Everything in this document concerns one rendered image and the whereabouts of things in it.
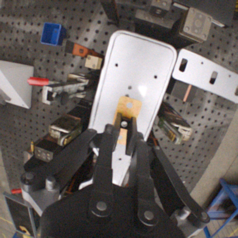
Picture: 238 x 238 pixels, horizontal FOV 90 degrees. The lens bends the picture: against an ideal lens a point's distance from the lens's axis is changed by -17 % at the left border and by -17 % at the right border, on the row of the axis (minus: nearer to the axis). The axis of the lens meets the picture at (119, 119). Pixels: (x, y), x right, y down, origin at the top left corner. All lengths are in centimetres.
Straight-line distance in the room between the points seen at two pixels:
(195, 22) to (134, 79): 25
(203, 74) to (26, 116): 102
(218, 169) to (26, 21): 257
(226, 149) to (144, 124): 178
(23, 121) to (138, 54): 88
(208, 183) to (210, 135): 151
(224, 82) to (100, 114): 45
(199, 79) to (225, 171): 203
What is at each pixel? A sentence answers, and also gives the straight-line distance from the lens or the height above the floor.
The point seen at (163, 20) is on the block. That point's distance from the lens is 51.
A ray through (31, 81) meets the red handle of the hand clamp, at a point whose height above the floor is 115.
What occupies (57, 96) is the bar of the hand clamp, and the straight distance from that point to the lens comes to 30.
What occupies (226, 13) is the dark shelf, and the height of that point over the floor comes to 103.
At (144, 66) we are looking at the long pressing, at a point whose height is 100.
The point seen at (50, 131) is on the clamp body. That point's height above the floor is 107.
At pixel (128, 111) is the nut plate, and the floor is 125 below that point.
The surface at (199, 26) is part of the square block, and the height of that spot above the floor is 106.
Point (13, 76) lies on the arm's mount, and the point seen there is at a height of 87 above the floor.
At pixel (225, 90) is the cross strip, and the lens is 59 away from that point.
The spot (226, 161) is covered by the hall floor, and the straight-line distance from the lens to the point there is 232.
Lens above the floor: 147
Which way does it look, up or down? 70 degrees down
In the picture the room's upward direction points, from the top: 168 degrees counter-clockwise
